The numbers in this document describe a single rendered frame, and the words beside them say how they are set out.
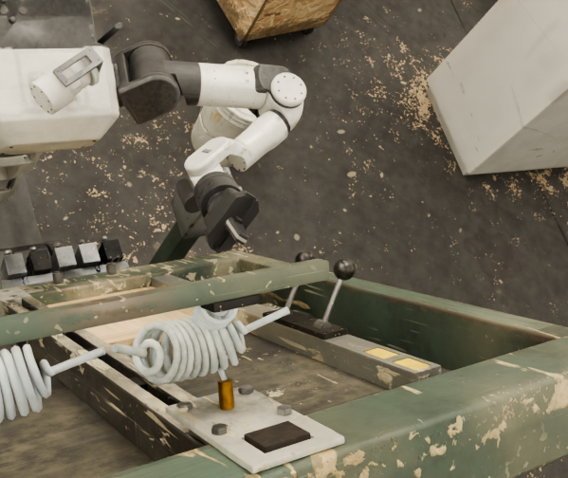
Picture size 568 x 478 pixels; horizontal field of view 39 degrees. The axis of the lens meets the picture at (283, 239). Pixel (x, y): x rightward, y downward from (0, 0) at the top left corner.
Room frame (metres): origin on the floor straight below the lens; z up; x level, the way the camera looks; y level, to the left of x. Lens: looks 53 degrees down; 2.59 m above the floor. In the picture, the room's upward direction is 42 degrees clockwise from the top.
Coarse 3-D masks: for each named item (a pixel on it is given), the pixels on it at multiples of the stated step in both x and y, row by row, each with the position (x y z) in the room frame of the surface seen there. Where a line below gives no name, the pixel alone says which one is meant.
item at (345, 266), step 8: (336, 264) 0.83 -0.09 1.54; (344, 264) 0.84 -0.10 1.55; (352, 264) 0.85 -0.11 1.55; (336, 272) 0.82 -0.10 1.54; (344, 272) 0.83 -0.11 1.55; (352, 272) 0.84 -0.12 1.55; (344, 280) 0.83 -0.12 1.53; (336, 288) 0.81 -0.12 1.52; (336, 296) 0.80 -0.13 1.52; (328, 304) 0.79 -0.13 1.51; (328, 312) 0.78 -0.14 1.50; (320, 320) 0.76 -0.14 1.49; (320, 328) 0.75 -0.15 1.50
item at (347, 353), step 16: (256, 304) 0.84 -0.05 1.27; (240, 320) 0.79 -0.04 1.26; (256, 320) 0.78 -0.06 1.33; (272, 336) 0.76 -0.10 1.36; (288, 336) 0.74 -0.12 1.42; (304, 336) 0.73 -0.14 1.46; (352, 336) 0.76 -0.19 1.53; (304, 352) 0.72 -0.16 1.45; (320, 352) 0.71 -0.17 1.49; (336, 352) 0.71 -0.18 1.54; (352, 352) 0.70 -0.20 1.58; (400, 352) 0.72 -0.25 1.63; (352, 368) 0.69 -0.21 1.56; (368, 368) 0.68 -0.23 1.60; (384, 368) 0.67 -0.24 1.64; (400, 368) 0.67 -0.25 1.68; (432, 368) 0.69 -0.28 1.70; (384, 384) 0.66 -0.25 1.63; (400, 384) 0.66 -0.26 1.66
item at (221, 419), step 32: (224, 320) 0.40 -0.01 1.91; (32, 352) 0.50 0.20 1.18; (64, 352) 0.47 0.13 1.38; (64, 384) 0.44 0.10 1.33; (96, 384) 0.42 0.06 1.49; (128, 384) 0.41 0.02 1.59; (224, 384) 0.38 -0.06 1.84; (128, 416) 0.38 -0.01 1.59; (160, 416) 0.36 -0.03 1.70; (192, 416) 0.34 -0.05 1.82; (224, 416) 0.35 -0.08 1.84; (256, 416) 0.37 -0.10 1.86; (288, 416) 0.38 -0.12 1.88; (160, 448) 0.34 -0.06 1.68; (192, 448) 0.33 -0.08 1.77; (224, 448) 0.30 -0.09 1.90; (288, 448) 0.33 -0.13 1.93; (320, 448) 0.35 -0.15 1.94
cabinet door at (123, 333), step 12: (144, 288) 0.89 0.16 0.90; (84, 300) 0.77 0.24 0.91; (168, 312) 0.78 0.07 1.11; (180, 312) 0.79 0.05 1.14; (108, 324) 0.67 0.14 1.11; (120, 324) 0.68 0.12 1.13; (132, 324) 0.69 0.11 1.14; (144, 324) 0.70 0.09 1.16; (108, 336) 0.62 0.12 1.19; (120, 336) 0.63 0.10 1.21; (132, 336) 0.64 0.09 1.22
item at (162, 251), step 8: (176, 224) 1.23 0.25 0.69; (176, 232) 1.22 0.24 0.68; (168, 240) 1.22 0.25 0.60; (176, 240) 1.21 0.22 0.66; (184, 240) 1.21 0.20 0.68; (192, 240) 1.24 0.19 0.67; (160, 248) 1.23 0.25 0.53; (168, 248) 1.21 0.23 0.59; (176, 248) 1.21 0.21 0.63; (184, 248) 1.23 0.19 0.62; (160, 256) 1.22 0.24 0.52; (168, 256) 1.20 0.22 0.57; (176, 256) 1.22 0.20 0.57; (184, 256) 1.25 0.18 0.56; (152, 264) 1.22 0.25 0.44
